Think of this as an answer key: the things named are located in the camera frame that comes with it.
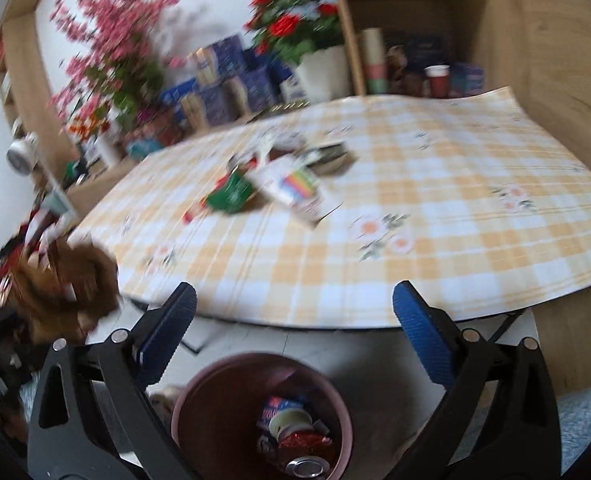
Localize green snack packet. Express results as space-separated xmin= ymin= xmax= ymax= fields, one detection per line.
xmin=206 ymin=170 xmax=257 ymax=217

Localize white box with coloured stripes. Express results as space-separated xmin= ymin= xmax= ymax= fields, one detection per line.
xmin=249 ymin=155 xmax=342 ymax=227

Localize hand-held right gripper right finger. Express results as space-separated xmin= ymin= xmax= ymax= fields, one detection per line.
xmin=393 ymin=281 xmax=562 ymax=480

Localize grey fluffy slipper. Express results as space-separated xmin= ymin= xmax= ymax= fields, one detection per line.
xmin=148 ymin=385 xmax=186 ymax=427

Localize dark blue red-label box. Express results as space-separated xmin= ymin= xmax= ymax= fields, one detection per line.
xmin=245 ymin=50 xmax=282 ymax=74

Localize yellow plaid floral tablecloth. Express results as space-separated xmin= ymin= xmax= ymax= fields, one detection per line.
xmin=68 ymin=87 xmax=591 ymax=332

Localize slim white vase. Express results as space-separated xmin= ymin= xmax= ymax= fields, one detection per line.
xmin=95 ymin=130 xmax=122 ymax=167

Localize pink blossom arrangement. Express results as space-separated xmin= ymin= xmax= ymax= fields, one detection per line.
xmin=48 ymin=0 xmax=182 ymax=134

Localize red rose bouquet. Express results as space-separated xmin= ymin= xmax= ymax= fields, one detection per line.
xmin=244 ymin=0 xmax=342 ymax=67

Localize plaid basket planter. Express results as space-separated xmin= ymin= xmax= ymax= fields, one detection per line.
xmin=125 ymin=107 xmax=187 ymax=149

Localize dark blue shelf box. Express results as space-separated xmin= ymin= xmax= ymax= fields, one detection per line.
xmin=390 ymin=32 xmax=452 ymax=77

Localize gold leaf tray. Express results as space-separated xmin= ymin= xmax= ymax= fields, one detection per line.
xmin=245 ymin=100 xmax=312 ymax=124

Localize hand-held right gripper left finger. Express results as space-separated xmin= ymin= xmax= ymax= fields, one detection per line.
xmin=28 ymin=282 xmax=198 ymax=480

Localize white faceted vase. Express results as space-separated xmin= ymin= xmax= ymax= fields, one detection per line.
xmin=295 ymin=45 xmax=353 ymax=104

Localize brown plush toy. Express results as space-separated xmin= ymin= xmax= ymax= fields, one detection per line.
xmin=12 ymin=237 xmax=122 ymax=337

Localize flat blue carton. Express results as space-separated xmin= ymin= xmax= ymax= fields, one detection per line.
xmin=160 ymin=77 xmax=202 ymax=109

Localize maroon plastic bin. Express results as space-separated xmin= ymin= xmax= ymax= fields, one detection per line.
xmin=171 ymin=353 xmax=355 ymax=480

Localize red wrapper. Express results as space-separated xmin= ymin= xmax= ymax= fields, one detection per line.
xmin=275 ymin=432 xmax=336 ymax=464

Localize crushed silver can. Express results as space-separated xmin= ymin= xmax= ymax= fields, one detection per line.
xmin=300 ymin=142 xmax=349 ymax=174

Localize orange artificial flowers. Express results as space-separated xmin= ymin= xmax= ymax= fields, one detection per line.
xmin=68 ymin=110 xmax=112 ymax=139

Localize blue ice cream box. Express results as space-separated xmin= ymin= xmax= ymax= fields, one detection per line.
xmin=258 ymin=395 xmax=312 ymax=429

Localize brown cup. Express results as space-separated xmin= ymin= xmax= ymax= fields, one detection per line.
xmin=399 ymin=72 xmax=426 ymax=99

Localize blue white-label box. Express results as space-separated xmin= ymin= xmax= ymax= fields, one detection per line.
xmin=279 ymin=72 xmax=309 ymax=104

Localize person's fleece-clad leg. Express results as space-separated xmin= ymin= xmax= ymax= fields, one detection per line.
xmin=558 ymin=385 xmax=591 ymax=480

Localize stack of pastel cups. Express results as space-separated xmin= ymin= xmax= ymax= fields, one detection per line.
xmin=359 ymin=27 xmax=389 ymax=95

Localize wooden low cabinet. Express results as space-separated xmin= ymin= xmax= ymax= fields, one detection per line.
xmin=62 ymin=110 xmax=257 ymax=197

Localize red paper cup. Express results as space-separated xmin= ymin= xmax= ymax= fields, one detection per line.
xmin=424 ymin=65 xmax=451 ymax=99

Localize white desk fan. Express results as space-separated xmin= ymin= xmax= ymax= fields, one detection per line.
xmin=6 ymin=132 xmax=77 ymax=212

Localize gold and blue gift box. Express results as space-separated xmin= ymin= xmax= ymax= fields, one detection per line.
xmin=228 ymin=67 xmax=272 ymax=114
xmin=195 ymin=35 xmax=247 ymax=87
xmin=180 ymin=87 xmax=237 ymax=129

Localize small blue box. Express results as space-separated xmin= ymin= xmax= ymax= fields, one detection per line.
xmin=450 ymin=62 xmax=487 ymax=98

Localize red lighter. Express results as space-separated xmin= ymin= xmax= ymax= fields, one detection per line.
xmin=182 ymin=199 xmax=212 ymax=224

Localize teal pouch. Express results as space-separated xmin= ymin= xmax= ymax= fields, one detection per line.
xmin=128 ymin=140 xmax=164 ymax=162

